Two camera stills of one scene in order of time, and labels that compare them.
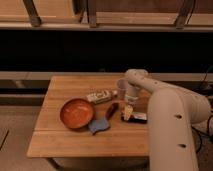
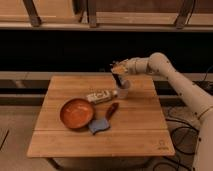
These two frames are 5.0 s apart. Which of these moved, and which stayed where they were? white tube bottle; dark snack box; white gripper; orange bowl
Moved: white gripper; dark snack box
Stayed: orange bowl; white tube bottle
